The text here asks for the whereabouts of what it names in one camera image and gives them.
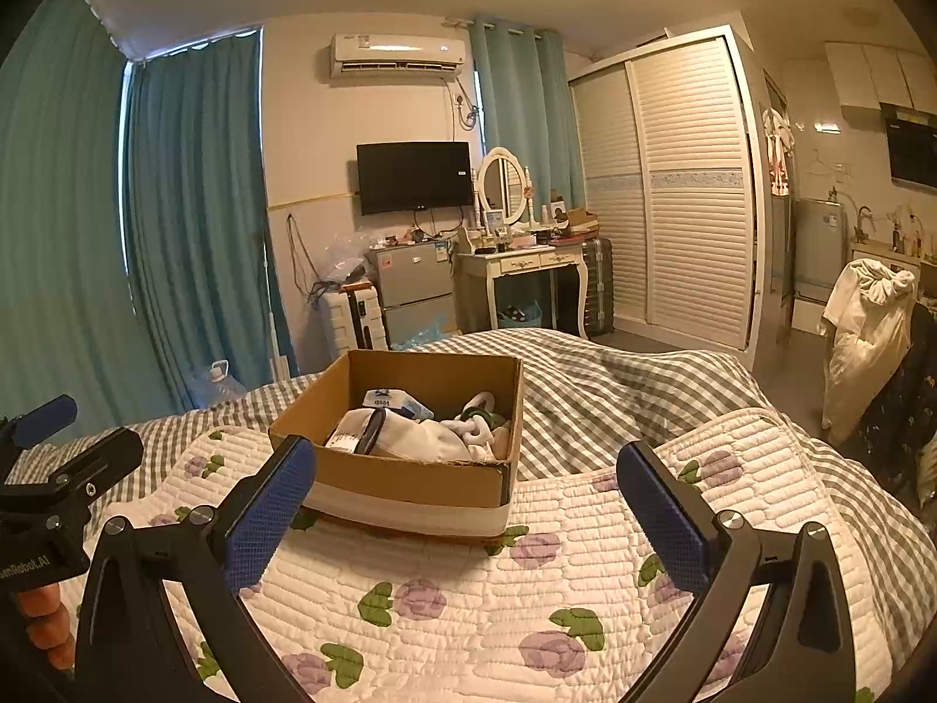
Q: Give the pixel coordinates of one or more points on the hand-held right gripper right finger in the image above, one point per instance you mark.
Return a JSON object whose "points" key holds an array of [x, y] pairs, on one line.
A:
{"points": [[662, 509]]}

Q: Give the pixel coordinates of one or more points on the clear plastic bag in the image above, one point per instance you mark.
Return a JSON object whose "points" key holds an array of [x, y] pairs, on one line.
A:
{"points": [[344, 260]]}

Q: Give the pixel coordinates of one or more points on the dark floral garment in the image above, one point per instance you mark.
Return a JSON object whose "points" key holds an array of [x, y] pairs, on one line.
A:
{"points": [[904, 410]]}

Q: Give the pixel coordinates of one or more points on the white oval vanity mirror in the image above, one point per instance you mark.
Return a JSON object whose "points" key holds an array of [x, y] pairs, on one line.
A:
{"points": [[501, 187]]}

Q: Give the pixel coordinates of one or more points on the hanging pink and white clothes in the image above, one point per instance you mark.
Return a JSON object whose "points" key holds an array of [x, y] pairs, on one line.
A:
{"points": [[777, 154]]}

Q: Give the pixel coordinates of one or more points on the white and green socks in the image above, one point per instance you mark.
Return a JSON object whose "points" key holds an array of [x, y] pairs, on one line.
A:
{"points": [[476, 417]]}

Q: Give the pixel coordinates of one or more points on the floral quilted bed cover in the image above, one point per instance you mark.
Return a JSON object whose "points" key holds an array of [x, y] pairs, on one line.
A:
{"points": [[476, 600]]}

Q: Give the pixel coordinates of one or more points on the white dressing table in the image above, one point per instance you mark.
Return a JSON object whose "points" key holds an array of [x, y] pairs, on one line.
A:
{"points": [[512, 263]]}

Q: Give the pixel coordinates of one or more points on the teal pleated curtain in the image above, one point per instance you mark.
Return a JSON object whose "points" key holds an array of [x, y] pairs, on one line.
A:
{"points": [[197, 220]]}

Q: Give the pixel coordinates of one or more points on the clear water jug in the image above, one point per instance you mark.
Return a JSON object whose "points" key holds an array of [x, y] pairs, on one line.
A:
{"points": [[216, 381]]}

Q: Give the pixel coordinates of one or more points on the brown cardboard box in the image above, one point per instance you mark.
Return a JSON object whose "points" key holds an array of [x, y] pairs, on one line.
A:
{"points": [[410, 487]]}

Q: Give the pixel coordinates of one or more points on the white louvred wardrobe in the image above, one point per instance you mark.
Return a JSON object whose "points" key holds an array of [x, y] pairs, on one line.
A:
{"points": [[688, 190]]}

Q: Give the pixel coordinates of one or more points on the black wall television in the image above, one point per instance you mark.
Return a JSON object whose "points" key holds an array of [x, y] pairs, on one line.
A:
{"points": [[413, 176]]}

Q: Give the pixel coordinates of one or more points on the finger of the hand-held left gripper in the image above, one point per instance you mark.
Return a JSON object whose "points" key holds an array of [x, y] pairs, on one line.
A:
{"points": [[102, 458], [44, 417]]}

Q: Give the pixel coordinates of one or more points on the wide teal curtain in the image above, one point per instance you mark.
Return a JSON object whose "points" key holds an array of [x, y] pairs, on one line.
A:
{"points": [[58, 234]]}

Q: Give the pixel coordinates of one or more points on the white garment pile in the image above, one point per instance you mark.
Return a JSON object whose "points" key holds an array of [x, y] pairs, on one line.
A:
{"points": [[864, 337]]}

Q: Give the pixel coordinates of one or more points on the blue plastic basket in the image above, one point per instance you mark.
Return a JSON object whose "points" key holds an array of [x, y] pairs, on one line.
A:
{"points": [[521, 316]]}

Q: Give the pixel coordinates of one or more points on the white sock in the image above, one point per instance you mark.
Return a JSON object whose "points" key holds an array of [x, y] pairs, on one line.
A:
{"points": [[417, 439]]}

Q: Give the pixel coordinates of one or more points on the white wall cabinets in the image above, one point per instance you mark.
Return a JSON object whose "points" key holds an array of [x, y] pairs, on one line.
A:
{"points": [[871, 73]]}

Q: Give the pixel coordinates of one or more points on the cream lace cloth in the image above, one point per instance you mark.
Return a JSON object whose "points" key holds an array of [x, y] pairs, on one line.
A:
{"points": [[501, 443]]}

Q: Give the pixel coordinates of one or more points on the black range hood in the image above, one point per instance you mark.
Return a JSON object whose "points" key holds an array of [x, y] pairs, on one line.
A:
{"points": [[911, 150]]}

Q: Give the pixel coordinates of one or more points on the narrow teal curtain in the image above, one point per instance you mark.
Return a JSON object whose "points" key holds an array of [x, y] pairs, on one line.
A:
{"points": [[520, 102]]}

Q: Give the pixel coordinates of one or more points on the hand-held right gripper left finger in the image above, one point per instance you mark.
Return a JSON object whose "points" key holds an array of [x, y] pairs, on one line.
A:
{"points": [[267, 516]]}

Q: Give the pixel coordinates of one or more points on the dark suitcase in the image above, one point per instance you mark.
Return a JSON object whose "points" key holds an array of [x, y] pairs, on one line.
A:
{"points": [[593, 285]]}

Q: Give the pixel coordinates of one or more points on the person's left hand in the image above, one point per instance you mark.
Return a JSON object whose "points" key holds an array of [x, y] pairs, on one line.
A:
{"points": [[40, 600]]}

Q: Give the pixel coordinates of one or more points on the small grey fridge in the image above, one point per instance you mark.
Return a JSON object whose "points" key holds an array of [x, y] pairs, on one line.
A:
{"points": [[410, 285]]}

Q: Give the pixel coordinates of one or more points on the white air conditioner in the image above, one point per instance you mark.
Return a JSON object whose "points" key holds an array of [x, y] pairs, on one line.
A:
{"points": [[399, 53]]}

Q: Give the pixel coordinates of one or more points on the white ribbed suitcase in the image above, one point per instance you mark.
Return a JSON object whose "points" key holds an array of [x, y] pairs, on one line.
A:
{"points": [[348, 322]]}

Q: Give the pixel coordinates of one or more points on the grey checked blanket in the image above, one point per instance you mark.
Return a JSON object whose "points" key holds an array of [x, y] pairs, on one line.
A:
{"points": [[622, 395]]}

